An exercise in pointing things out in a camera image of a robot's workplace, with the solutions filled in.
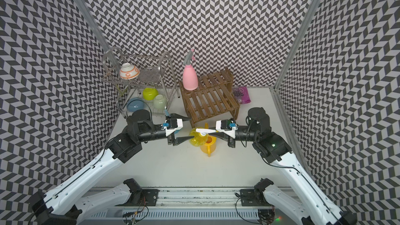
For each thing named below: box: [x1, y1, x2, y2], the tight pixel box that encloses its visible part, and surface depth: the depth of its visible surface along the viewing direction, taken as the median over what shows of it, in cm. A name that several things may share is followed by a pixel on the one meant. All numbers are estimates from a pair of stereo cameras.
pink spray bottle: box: [182, 48, 199, 92], surface depth 79 cm
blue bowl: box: [126, 96, 145, 112], surface depth 102 cm
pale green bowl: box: [153, 94, 169, 110], surface depth 101 cm
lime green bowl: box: [142, 87, 159, 101], surface depth 108 cm
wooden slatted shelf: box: [178, 66, 241, 129], surface depth 93 cm
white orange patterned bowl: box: [119, 62, 141, 80], surface depth 87 cm
